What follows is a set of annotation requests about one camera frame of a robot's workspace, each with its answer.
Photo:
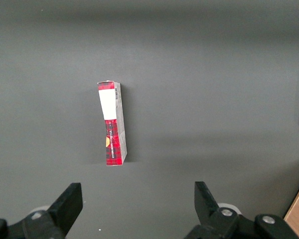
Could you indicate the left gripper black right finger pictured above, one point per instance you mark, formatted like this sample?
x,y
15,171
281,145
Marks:
x,y
209,214

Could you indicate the red plaid cardboard box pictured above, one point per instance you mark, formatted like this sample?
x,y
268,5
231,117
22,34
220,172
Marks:
x,y
112,139

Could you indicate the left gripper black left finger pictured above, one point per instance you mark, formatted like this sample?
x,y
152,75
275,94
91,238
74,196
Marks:
x,y
62,211

